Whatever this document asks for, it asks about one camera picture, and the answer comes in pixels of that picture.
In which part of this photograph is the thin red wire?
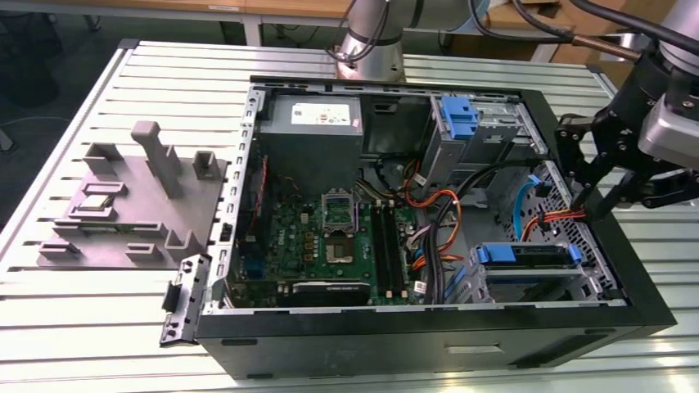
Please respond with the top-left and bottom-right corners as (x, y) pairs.
(244, 154), (271, 243)

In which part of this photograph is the orange wire bundle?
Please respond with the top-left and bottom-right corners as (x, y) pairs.
(402, 157), (468, 273)

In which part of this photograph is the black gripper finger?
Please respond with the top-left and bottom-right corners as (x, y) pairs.
(552, 113), (606, 221)
(587, 165), (699, 223)

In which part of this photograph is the blue plastic drive latch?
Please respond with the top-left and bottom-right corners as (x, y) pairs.
(439, 95), (482, 141)

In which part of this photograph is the black hose brass fitting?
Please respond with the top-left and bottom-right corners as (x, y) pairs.
(510, 0), (643, 62)

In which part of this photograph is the black office chair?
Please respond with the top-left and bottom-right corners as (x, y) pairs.
(0, 10), (63, 108)

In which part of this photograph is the long white frame desk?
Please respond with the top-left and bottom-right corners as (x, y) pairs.
(0, 0), (356, 48)

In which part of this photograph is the black RAM slot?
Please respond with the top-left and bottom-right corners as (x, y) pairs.
(383, 198), (412, 299)
(370, 198), (396, 299)

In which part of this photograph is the metal locking lever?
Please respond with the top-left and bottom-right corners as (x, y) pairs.
(352, 191), (364, 241)

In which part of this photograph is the metal socket cover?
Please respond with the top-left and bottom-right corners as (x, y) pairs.
(320, 186), (360, 239)

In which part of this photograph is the black PC case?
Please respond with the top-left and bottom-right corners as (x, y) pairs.
(158, 73), (678, 381)

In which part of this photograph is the grey metal drive cage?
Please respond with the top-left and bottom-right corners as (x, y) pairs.
(420, 93), (550, 192)

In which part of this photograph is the green motherboard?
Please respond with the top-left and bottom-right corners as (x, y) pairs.
(232, 190), (436, 309)

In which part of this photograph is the grey metal disk bay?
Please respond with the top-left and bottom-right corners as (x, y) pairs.
(467, 240), (606, 305)

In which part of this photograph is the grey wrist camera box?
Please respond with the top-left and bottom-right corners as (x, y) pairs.
(635, 93), (699, 169)

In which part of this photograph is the blue data wire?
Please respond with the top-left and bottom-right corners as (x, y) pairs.
(511, 170), (551, 243)

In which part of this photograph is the silver CPU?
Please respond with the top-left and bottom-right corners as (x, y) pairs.
(75, 194), (118, 213)

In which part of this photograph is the black graphics card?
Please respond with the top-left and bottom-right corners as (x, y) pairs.
(275, 279), (374, 308)

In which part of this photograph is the grey expansion card retainer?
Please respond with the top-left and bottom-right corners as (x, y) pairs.
(158, 252), (214, 349)

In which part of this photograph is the grey power supply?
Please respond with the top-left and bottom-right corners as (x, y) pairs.
(255, 93), (367, 196)

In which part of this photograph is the grey parts rack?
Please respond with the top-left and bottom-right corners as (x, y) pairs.
(34, 120), (235, 272)

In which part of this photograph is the orange yellow power wire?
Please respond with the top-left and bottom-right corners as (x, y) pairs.
(520, 206), (589, 243)

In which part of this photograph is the black cable bundle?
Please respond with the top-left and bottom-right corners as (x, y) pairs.
(420, 157), (542, 306)

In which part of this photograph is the CPU socket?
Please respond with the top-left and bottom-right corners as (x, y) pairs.
(324, 239), (359, 267)

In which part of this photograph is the green RAM stick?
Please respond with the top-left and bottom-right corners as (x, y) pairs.
(75, 223), (138, 238)

